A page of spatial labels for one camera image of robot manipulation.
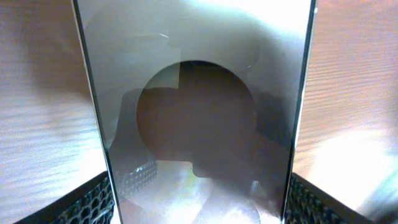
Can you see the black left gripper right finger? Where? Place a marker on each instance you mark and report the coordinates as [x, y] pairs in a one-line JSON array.
[[307, 204]]

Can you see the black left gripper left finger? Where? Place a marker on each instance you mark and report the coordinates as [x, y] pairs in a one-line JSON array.
[[90, 203]]

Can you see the Samsung Galaxy smartphone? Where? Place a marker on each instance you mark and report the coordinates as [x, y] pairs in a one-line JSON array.
[[198, 104]]

